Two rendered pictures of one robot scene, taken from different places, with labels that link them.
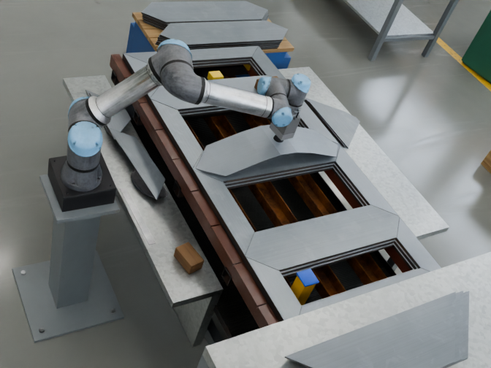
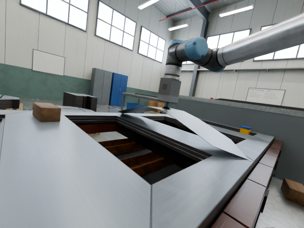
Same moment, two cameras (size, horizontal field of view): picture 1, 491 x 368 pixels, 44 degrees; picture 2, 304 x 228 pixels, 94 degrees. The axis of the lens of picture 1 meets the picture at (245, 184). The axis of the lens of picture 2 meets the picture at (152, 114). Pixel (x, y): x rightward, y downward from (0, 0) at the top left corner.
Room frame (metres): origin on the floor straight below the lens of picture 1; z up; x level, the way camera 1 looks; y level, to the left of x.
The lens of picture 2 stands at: (2.12, 0.60, 1.00)
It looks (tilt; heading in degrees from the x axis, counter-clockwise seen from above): 8 degrees down; 266
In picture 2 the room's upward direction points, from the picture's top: 9 degrees clockwise
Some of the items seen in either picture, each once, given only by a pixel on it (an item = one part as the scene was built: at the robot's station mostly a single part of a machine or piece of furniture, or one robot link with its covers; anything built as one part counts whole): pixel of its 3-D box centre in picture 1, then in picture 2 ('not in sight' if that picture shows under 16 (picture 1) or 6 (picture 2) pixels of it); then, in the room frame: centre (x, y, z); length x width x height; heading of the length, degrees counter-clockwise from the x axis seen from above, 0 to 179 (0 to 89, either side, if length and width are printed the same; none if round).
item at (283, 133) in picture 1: (288, 121); (168, 88); (2.02, -0.07, 1.04); 0.10 x 0.09 x 0.16; 138
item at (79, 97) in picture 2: not in sight; (79, 104); (4.26, -4.21, 0.32); 1.20 x 0.80 x 0.65; 137
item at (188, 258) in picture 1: (188, 258); (294, 191); (1.46, 0.10, 0.70); 0.10 x 0.06 x 0.05; 54
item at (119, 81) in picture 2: not in sight; (117, 90); (3.93, -8.50, 0.98); 1.00 x 0.49 x 1.95; 42
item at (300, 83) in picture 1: (297, 89); (176, 54); (2.01, -0.06, 1.19); 0.09 x 0.08 x 0.11; 115
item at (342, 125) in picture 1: (336, 118); not in sight; (2.57, -0.31, 0.77); 0.45 x 0.20 x 0.04; 42
